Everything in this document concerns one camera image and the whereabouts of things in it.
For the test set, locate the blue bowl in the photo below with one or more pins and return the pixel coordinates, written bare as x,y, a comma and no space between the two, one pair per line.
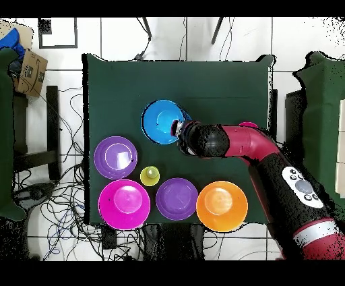
156,121

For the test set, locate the cardboard box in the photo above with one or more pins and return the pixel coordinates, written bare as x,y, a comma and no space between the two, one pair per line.
32,72

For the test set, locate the large pink bowl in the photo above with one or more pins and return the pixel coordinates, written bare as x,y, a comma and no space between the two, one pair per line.
124,204

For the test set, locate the dark green tablecloth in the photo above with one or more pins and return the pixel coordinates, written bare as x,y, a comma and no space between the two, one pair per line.
134,81

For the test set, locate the black wooden stand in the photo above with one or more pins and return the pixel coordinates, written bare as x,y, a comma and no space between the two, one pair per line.
52,121
295,121

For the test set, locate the blue cloth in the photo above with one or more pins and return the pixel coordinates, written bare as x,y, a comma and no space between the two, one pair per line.
12,40

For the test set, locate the black power strip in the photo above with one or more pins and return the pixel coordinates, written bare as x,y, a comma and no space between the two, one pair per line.
109,237

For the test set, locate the black camera tripod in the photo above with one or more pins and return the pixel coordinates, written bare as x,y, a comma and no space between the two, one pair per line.
147,28

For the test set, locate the grey pedestal leg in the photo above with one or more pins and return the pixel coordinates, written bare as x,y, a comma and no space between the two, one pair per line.
35,192

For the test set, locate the yellow cup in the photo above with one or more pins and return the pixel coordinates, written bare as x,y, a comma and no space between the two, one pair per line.
149,176

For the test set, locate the purple bowl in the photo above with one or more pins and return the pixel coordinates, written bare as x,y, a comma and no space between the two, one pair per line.
176,199
106,167

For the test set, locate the white box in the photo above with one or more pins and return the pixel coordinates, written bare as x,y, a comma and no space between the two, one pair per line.
341,162

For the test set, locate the large yellow bowl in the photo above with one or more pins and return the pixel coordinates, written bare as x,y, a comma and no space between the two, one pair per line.
221,206

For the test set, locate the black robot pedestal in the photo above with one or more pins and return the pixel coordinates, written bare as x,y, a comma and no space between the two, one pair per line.
175,242

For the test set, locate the translucent teal bowl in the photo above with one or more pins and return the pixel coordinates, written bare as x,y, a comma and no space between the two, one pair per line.
187,116

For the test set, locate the small red bowl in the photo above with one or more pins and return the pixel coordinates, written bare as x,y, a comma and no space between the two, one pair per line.
248,124

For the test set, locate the green cloth side table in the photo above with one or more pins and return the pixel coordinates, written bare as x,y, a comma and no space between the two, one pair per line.
323,108
5,135

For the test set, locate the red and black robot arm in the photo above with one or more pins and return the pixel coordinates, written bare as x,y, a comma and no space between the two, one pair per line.
250,143

